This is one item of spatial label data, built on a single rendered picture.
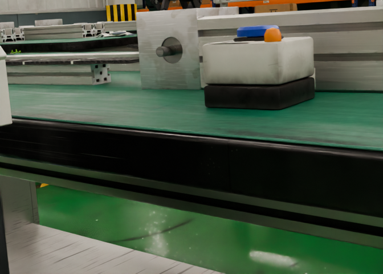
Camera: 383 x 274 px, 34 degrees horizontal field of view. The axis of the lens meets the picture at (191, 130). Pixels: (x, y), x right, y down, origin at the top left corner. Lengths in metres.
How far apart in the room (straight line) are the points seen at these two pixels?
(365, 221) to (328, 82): 0.19
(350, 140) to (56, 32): 3.67
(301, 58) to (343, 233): 0.17
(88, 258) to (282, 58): 1.31
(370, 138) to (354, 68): 0.23
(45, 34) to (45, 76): 3.18
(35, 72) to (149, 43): 0.25
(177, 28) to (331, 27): 0.19
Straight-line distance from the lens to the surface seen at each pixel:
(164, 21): 0.75
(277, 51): 0.54
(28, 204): 2.14
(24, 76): 0.97
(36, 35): 4.17
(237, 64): 0.56
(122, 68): 1.09
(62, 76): 0.92
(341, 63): 0.65
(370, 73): 0.64
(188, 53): 0.73
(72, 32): 3.91
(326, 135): 0.43
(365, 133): 0.44
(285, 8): 5.27
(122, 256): 1.77
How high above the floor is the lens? 0.86
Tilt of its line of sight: 10 degrees down
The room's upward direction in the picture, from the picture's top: 3 degrees counter-clockwise
